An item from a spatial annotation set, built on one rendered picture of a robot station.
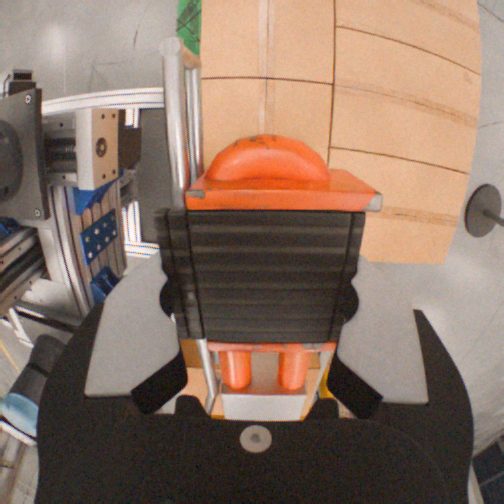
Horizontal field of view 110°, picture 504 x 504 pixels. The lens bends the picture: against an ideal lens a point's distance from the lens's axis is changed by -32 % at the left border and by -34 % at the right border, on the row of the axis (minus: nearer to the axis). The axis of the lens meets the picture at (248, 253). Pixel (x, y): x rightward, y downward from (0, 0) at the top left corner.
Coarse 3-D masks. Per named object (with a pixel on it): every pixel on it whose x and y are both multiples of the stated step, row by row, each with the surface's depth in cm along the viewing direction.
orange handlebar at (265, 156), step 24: (240, 144) 10; (264, 144) 10; (288, 144) 10; (216, 168) 10; (240, 168) 10; (264, 168) 10; (288, 168) 10; (312, 168) 10; (240, 360) 15; (288, 360) 15; (240, 384) 17; (288, 384) 17
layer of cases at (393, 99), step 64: (256, 0) 52; (320, 0) 50; (384, 0) 47; (448, 0) 41; (256, 64) 63; (320, 64) 61; (384, 64) 59; (448, 64) 54; (256, 128) 72; (320, 128) 71; (384, 128) 69; (448, 128) 66; (384, 192) 79; (448, 192) 77; (384, 256) 91
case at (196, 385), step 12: (192, 348) 70; (192, 360) 66; (312, 360) 65; (192, 372) 65; (312, 372) 63; (192, 384) 68; (204, 384) 67; (312, 384) 66; (204, 396) 71; (312, 396) 69; (216, 408) 74
